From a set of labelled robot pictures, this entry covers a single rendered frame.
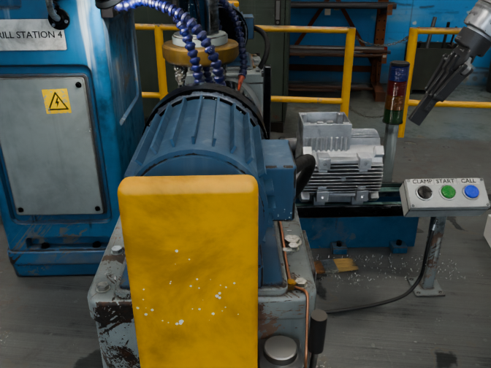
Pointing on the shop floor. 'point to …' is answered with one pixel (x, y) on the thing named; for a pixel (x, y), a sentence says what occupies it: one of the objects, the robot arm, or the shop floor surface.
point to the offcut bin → (428, 58)
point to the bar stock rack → (375, 55)
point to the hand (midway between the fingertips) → (422, 109)
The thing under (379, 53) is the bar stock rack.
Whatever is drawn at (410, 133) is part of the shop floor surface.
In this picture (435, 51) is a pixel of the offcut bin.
